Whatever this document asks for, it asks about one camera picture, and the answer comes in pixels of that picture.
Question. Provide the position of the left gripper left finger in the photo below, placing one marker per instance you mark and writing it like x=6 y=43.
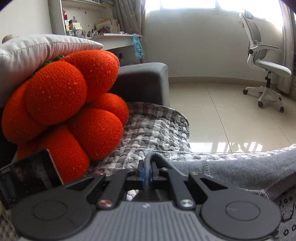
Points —
x=116 y=187

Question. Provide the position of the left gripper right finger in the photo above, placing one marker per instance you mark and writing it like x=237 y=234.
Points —
x=173 y=184

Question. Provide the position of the grey knit sweater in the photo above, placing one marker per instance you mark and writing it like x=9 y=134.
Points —
x=269 y=174

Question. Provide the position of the grey patterned quilt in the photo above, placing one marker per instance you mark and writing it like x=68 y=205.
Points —
x=152 y=128

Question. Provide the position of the smartphone on stand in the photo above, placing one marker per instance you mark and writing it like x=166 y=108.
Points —
x=30 y=175

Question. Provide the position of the orange pumpkin plush cushion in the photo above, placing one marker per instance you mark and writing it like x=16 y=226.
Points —
x=67 y=108

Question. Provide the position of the dark grey sofa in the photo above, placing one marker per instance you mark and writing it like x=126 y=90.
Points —
x=146 y=82

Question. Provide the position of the teal hanging bag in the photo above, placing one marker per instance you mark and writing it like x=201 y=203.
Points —
x=138 y=49

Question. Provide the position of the grey curtain right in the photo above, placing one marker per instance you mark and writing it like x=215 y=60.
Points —
x=285 y=83

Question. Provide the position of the grey curtain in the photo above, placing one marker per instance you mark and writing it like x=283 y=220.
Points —
x=285 y=83
x=130 y=15

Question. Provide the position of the white pillow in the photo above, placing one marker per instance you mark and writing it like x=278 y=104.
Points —
x=22 y=56

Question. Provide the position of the white desk with shelves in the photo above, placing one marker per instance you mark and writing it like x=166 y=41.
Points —
x=93 y=20

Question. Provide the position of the grey curtain left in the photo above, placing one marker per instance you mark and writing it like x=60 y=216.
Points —
x=130 y=15

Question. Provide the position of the white plush toy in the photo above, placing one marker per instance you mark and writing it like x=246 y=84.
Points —
x=8 y=37

